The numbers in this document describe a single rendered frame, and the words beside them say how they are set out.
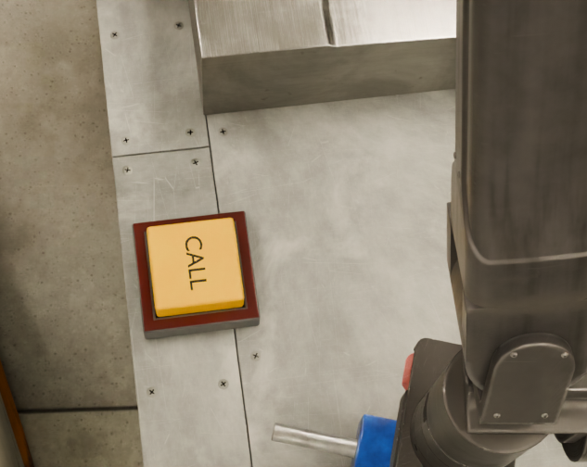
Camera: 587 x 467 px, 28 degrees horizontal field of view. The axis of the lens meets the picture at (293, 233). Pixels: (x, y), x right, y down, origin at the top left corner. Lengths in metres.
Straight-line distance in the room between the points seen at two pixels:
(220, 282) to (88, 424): 0.86
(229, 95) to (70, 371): 0.86
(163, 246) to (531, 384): 0.35
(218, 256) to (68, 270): 0.90
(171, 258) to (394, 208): 0.17
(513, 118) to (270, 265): 0.42
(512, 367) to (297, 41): 0.36
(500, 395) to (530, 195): 0.11
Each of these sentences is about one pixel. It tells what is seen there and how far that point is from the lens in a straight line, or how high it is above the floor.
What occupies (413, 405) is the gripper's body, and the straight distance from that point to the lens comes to 0.67.
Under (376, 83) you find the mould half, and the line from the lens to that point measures 0.86.
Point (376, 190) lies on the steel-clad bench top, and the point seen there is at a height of 0.80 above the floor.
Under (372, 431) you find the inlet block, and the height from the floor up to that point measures 0.84.
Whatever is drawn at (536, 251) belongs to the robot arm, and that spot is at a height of 1.16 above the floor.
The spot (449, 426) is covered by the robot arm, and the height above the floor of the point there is 1.03.
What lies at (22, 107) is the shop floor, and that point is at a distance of 1.78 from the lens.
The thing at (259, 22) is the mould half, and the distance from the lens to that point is 0.80.
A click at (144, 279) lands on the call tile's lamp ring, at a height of 0.82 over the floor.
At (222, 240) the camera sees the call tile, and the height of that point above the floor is 0.84.
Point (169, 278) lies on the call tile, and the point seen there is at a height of 0.84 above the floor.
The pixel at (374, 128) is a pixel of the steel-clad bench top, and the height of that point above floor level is 0.80.
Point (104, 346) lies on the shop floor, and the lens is 1.64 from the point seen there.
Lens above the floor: 1.59
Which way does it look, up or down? 70 degrees down
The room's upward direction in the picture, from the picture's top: 10 degrees clockwise
